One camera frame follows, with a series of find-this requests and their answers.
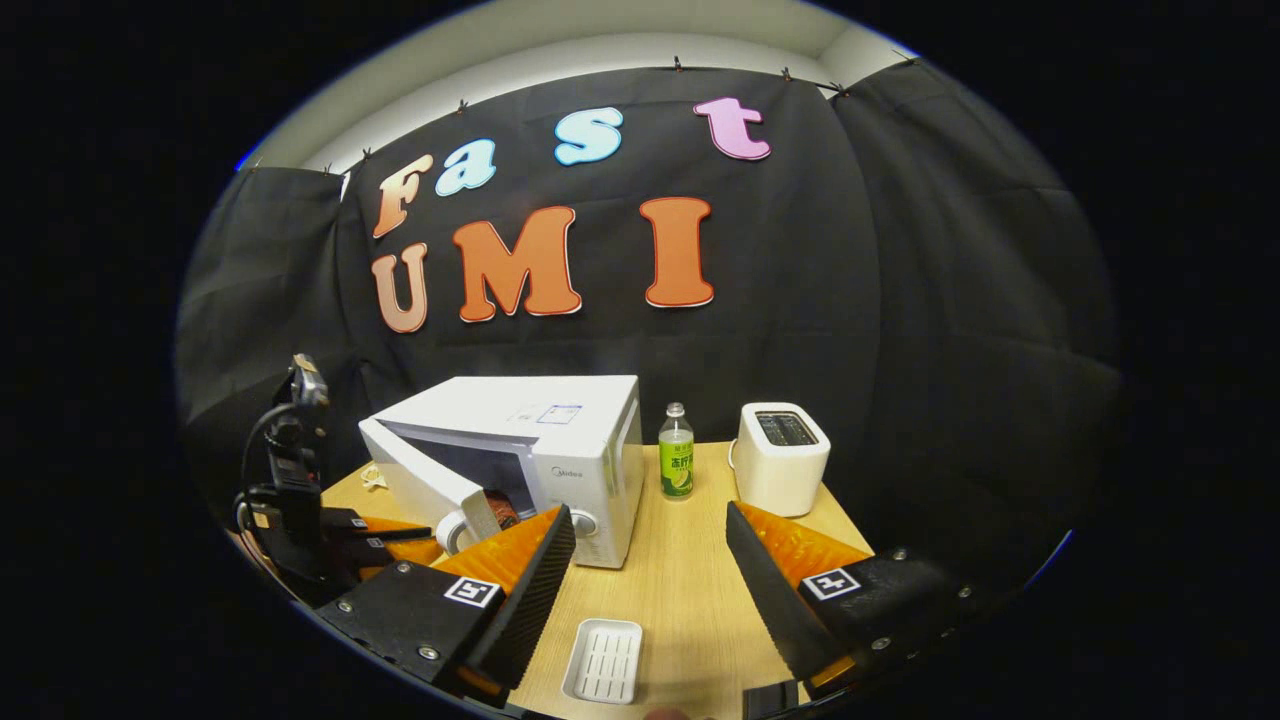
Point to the brown braised meat piece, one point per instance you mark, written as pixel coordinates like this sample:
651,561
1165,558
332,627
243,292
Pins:
502,510

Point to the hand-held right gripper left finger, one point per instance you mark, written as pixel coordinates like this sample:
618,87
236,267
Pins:
535,600

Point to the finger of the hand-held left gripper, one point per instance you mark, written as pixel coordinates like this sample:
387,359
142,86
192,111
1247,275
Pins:
360,555
340,520

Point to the white toaster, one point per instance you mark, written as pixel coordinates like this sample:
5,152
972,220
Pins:
780,475

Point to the white microwave oven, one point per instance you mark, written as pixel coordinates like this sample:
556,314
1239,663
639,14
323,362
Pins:
590,440

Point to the white ribbed tray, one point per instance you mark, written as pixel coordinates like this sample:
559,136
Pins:
603,660

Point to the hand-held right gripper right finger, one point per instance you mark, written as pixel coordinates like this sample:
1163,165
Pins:
770,600

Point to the green label drink bottle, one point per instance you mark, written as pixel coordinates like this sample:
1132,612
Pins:
677,465

